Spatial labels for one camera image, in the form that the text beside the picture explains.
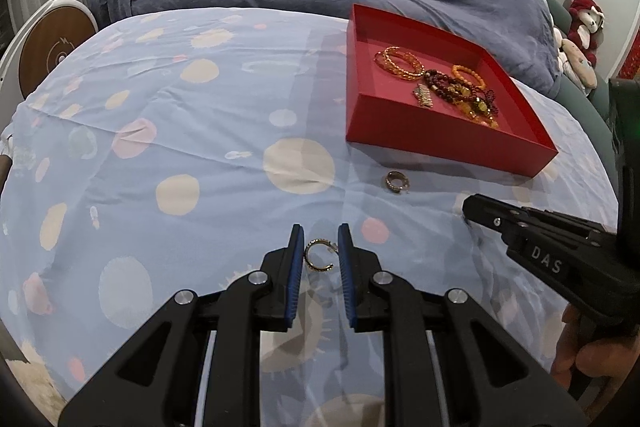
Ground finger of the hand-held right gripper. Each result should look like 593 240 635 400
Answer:
462 194 618 253

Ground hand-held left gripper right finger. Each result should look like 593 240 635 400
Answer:
337 223 588 427

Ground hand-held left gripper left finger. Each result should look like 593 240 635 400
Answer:
57 223 306 427

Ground gold hoop ring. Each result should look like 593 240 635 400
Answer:
303 238 340 272

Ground red shallow box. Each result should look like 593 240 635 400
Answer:
345 3 559 178

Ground gold band ring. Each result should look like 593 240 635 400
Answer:
384 171 411 195

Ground yellow green bead bracelet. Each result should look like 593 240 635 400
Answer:
457 97 500 128

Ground dark bead bracelet gold accents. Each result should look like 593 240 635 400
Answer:
480 88 501 118

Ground garnet chip bracelet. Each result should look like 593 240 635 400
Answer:
440 79 481 105

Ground gold chain link bracelet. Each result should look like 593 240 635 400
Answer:
412 84 436 109

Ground dark red bead bracelet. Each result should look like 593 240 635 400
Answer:
424 69 458 100

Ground amber round bead bracelet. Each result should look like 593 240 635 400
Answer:
451 64 487 90

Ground gold coil bracelet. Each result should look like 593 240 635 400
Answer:
374 47 427 82

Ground person's right hand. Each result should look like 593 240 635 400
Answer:
550 304 640 393

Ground beige plush toy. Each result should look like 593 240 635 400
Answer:
552 27 601 95

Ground light blue spotted sheet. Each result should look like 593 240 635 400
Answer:
0 7 626 427

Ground red monkey plush toy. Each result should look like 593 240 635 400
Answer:
565 0 606 65

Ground cream fluffy rug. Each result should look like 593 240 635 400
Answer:
5 342 68 423

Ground white round wood-faced appliance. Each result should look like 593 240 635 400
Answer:
0 0 101 100

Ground green padded bed frame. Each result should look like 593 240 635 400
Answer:
520 0 621 148

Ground red wall decoration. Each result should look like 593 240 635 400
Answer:
620 52 640 80

